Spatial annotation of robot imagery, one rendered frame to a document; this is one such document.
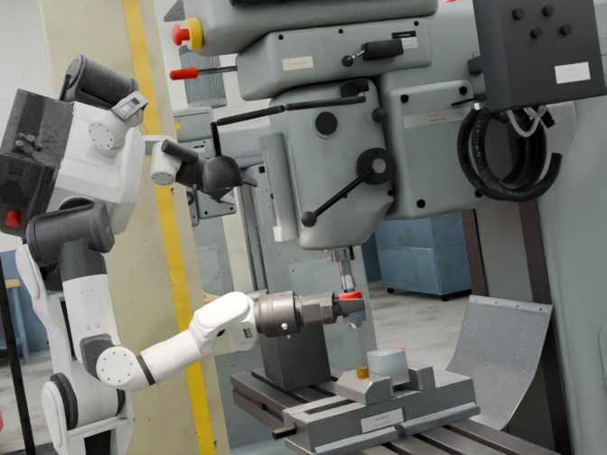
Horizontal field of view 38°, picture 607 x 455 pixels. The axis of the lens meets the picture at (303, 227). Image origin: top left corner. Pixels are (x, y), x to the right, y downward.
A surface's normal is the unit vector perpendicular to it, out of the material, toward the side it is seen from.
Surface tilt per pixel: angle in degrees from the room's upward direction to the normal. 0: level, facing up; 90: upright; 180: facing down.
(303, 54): 90
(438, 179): 90
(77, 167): 57
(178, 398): 90
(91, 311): 80
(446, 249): 90
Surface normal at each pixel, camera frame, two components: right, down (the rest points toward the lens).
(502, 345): -0.90, -0.30
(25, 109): 0.40, -0.59
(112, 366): 0.18, -0.16
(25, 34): 0.34, 0.00
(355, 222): 0.37, 0.45
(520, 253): -0.93, 0.17
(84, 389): 0.55, -0.22
